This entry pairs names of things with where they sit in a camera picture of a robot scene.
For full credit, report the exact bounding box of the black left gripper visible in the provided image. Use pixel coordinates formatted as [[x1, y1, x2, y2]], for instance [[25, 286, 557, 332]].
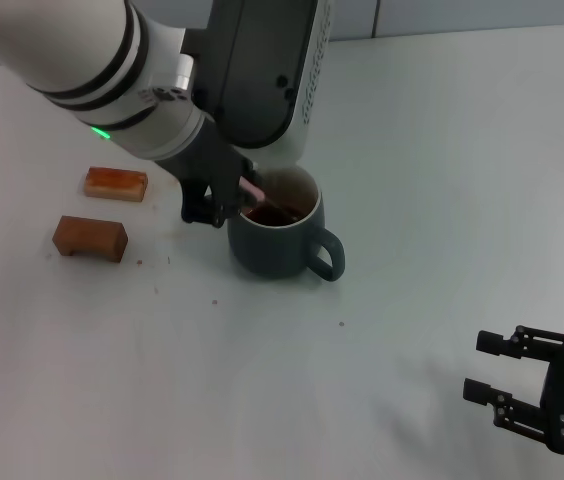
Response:
[[154, 117, 263, 229]]

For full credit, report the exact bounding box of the pink handled metal spoon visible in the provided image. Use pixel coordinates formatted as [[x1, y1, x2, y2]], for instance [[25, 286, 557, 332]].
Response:
[[239, 174, 301, 225]]

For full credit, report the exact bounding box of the dark grey ceramic mug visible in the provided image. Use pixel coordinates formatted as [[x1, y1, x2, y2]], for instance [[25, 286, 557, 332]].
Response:
[[226, 167, 347, 284]]

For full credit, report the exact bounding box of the dark brown coffee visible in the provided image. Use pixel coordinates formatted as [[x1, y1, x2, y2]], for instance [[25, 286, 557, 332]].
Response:
[[245, 202, 309, 229]]

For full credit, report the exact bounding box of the orange stained wooden block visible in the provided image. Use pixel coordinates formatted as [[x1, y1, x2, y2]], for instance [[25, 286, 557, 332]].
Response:
[[83, 166, 149, 203]]

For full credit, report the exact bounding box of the brown wooden block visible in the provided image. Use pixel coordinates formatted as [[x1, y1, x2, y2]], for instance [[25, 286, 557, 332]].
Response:
[[52, 215, 129, 264]]

